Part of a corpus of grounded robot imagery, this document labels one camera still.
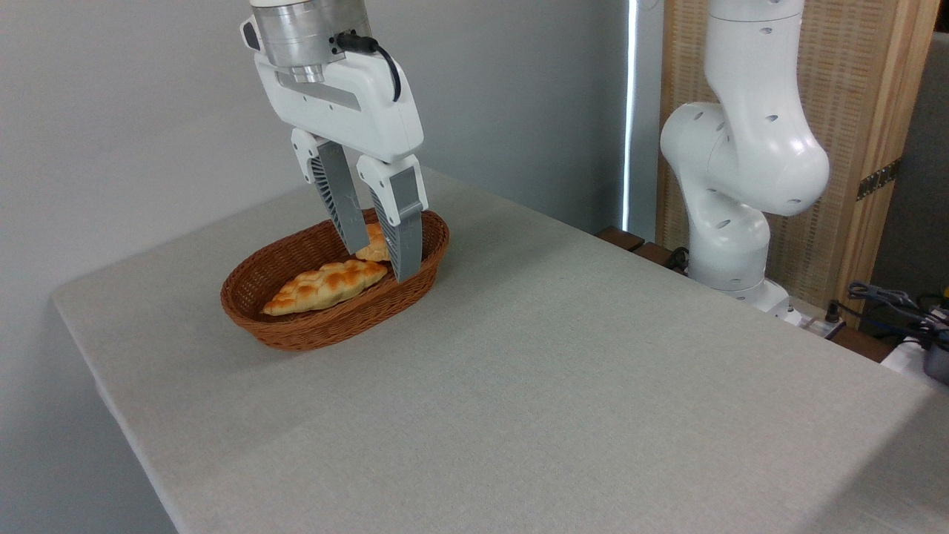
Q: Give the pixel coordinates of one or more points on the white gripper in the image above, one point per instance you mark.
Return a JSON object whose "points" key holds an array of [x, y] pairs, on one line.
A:
{"points": [[348, 111]]}

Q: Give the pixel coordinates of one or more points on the round golden bread bun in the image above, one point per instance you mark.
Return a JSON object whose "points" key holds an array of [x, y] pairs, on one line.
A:
{"points": [[375, 249]]}

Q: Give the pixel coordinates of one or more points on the long braided bread loaf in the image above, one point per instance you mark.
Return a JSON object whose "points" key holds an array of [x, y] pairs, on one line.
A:
{"points": [[326, 285]]}

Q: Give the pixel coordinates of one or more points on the brown wicker oval basket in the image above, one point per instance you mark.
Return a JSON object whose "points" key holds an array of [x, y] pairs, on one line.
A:
{"points": [[326, 331]]}

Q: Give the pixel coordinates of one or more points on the dark brown wooden block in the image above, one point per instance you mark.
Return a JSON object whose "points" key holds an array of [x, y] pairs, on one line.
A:
{"points": [[621, 238], [864, 345], [656, 256]]}

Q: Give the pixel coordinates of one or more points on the white vertical light strip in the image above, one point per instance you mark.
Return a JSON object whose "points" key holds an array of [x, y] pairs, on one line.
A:
{"points": [[629, 111]]}

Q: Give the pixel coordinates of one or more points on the white power strip with plug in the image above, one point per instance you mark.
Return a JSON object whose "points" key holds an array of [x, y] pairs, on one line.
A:
{"points": [[819, 326]]}

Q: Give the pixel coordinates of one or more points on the wooden woven folding screen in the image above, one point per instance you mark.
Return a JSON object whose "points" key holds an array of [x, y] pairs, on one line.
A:
{"points": [[852, 111]]}

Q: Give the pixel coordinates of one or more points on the brass screen hinge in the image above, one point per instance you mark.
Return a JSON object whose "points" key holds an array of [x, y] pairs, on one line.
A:
{"points": [[878, 179]]}

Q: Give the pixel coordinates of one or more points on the white box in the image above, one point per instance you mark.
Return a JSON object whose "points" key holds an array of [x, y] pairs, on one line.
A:
{"points": [[904, 360]]}

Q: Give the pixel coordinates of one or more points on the grey round container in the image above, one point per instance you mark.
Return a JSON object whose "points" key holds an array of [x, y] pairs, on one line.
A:
{"points": [[938, 360]]}

